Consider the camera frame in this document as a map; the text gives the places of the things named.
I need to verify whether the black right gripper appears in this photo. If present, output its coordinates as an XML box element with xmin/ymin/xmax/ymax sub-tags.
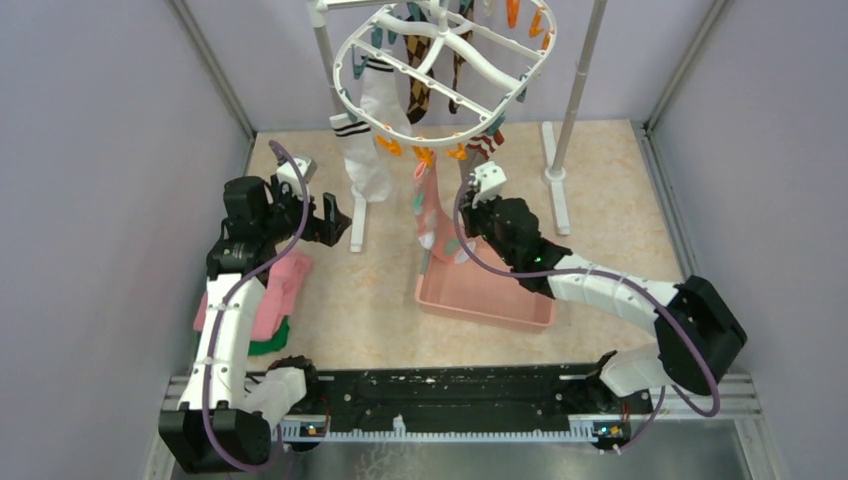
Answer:
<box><xmin>455</xmin><ymin>187</ymin><xmax>517</xmax><ymax>267</ymax></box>

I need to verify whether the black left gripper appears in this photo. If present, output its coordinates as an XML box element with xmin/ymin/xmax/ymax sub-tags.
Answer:
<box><xmin>259</xmin><ymin>173</ymin><xmax>350</xmax><ymax>245</ymax></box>

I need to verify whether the pink dotted sock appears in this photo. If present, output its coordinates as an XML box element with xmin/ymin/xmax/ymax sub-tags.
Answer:
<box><xmin>413</xmin><ymin>161</ymin><xmax>476</xmax><ymax>264</ymax></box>

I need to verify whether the white oval clip hanger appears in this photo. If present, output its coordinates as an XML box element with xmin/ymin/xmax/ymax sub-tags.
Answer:
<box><xmin>331</xmin><ymin>1</ymin><xmax>557</xmax><ymax>149</ymax></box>

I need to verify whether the grey red striped sock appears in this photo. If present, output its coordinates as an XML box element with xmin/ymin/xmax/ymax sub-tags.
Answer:
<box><xmin>457</xmin><ymin>129</ymin><xmax>504</xmax><ymax>181</ymax></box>

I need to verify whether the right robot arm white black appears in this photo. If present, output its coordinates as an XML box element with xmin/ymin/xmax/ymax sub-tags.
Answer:
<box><xmin>456</xmin><ymin>192</ymin><xmax>748</xmax><ymax>412</ymax></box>

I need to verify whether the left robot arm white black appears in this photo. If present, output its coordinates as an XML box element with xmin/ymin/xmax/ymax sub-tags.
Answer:
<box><xmin>158</xmin><ymin>176</ymin><xmax>351</xmax><ymax>474</ymax></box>

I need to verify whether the white black striped sock front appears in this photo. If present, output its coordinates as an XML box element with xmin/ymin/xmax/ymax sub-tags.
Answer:
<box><xmin>329</xmin><ymin>113</ymin><xmax>393</xmax><ymax>202</ymax></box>

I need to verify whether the white black striped sock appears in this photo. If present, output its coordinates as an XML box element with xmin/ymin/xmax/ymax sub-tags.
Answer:
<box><xmin>360</xmin><ymin>57</ymin><xmax>412</xmax><ymax>135</ymax></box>
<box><xmin>329</xmin><ymin>113</ymin><xmax>393</xmax><ymax>202</ymax></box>

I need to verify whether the white drying rack stand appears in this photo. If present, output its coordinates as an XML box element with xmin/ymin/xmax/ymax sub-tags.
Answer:
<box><xmin>306</xmin><ymin>1</ymin><xmax>607</xmax><ymax>235</ymax></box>

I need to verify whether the pink plastic basket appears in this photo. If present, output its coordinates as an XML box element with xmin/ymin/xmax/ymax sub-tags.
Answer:
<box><xmin>415</xmin><ymin>252</ymin><xmax>556</xmax><ymax>334</ymax></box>

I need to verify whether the pink folded cloth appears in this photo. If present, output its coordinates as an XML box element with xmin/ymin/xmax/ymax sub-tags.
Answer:
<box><xmin>194</xmin><ymin>248</ymin><xmax>312</xmax><ymax>341</ymax></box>

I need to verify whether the white black striped sock rear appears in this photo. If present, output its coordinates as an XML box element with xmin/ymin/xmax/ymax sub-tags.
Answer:
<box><xmin>360</xmin><ymin>57</ymin><xmax>412</xmax><ymax>135</ymax></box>

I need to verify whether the green folded cloth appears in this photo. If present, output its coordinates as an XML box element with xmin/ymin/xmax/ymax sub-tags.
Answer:
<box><xmin>193</xmin><ymin>316</ymin><xmax>290</xmax><ymax>357</ymax></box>

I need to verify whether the brown argyle sock left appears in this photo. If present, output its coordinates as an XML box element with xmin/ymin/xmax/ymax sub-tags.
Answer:
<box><xmin>402</xmin><ymin>13</ymin><xmax>439</xmax><ymax>126</ymax></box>

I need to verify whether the brown argyle sock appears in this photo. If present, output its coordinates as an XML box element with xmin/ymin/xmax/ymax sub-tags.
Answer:
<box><xmin>402</xmin><ymin>13</ymin><xmax>439</xmax><ymax>126</ymax></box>
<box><xmin>448</xmin><ymin>0</ymin><xmax>475</xmax><ymax>115</ymax></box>

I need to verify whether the brown argyle sock right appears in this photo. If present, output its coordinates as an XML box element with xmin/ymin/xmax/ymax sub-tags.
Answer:
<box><xmin>448</xmin><ymin>0</ymin><xmax>475</xmax><ymax>115</ymax></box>

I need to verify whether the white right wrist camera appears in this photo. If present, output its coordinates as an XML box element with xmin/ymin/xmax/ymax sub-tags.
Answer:
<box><xmin>471</xmin><ymin>161</ymin><xmax>507</xmax><ymax>208</ymax></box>

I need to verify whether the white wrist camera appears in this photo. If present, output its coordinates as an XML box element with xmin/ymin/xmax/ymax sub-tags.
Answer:
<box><xmin>275</xmin><ymin>155</ymin><xmax>318</xmax><ymax>198</ymax></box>
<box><xmin>471</xmin><ymin>161</ymin><xmax>507</xmax><ymax>208</ymax></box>

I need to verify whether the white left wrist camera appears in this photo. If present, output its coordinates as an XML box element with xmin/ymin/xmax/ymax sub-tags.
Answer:
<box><xmin>275</xmin><ymin>155</ymin><xmax>318</xmax><ymax>198</ymax></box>

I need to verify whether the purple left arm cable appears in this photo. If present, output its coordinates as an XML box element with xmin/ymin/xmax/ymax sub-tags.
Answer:
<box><xmin>201</xmin><ymin>139</ymin><xmax>313</xmax><ymax>474</ymax></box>

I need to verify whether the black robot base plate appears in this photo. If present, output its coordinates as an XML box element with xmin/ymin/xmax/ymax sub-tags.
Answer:
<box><xmin>270</xmin><ymin>357</ymin><xmax>654</xmax><ymax>450</ymax></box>

